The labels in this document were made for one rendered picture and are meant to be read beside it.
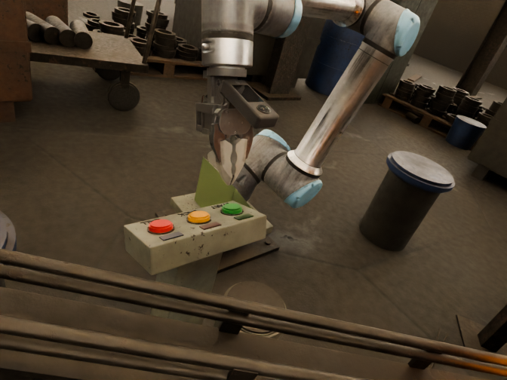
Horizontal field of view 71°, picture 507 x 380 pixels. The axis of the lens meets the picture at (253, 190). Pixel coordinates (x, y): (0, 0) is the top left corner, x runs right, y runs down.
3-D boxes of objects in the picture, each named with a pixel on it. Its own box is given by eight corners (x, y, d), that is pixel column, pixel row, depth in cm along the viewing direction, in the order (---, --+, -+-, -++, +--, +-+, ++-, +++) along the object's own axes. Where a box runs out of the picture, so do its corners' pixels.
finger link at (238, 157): (228, 177, 74) (228, 133, 71) (245, 184, 69) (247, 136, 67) (215, 179, 72) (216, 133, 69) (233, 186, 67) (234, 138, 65)
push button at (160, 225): (177, 234, 60) (176, 224, 60) (155, 240, 58) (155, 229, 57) (166, 226, 63) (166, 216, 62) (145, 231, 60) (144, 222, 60)
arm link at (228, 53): (263, 41, 61) (217, 35, 55) (262, 72, 63) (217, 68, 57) (232, 44, 68) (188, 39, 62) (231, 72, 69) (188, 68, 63)
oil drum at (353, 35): (361, 99, 423) (395, 20, 376) (330, 99, 386) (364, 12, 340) (326, 81, 458) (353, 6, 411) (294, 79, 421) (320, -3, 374)
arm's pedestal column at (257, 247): (155, 216, 154) (156, 200, 150) (228, 198, 179) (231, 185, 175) (201, 280, 131) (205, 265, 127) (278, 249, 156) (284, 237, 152)
